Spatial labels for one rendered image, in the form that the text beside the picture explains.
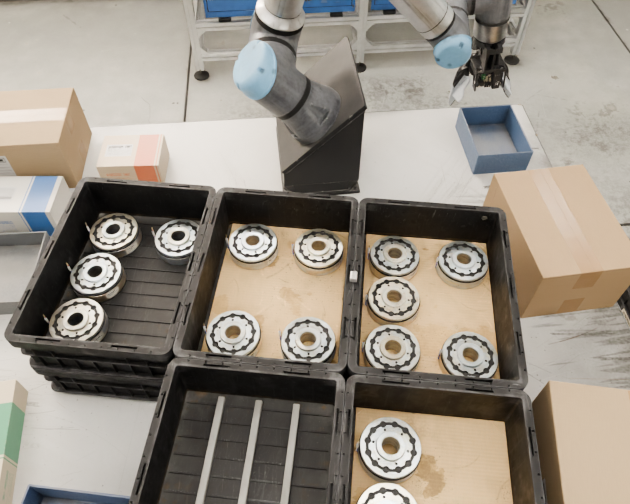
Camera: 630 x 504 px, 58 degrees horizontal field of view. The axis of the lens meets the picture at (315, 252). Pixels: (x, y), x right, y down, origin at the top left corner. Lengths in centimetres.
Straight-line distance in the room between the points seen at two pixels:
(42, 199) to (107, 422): 58
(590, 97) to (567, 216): 195
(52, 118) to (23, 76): 184
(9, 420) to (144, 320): 30
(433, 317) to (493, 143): 71
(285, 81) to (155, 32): 231
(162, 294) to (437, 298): 56
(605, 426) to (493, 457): 18
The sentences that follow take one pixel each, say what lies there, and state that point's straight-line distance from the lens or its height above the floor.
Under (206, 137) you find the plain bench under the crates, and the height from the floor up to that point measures 70.
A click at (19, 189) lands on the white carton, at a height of 79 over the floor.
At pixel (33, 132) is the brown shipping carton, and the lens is 160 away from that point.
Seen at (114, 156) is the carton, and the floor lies 77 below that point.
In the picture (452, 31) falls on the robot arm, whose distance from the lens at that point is 123.
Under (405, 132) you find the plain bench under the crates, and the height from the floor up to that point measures 70.
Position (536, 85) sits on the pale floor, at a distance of 325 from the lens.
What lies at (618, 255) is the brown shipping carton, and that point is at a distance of 133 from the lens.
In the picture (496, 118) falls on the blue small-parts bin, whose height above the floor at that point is 72.
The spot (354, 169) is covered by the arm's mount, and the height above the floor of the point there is 78.
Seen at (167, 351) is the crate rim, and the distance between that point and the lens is 101.
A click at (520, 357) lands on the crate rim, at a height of 93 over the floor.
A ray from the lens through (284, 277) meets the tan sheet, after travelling 118.
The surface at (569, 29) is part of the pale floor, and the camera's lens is 376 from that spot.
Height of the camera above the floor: 180
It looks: 53 degrees down
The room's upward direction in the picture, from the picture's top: straight up
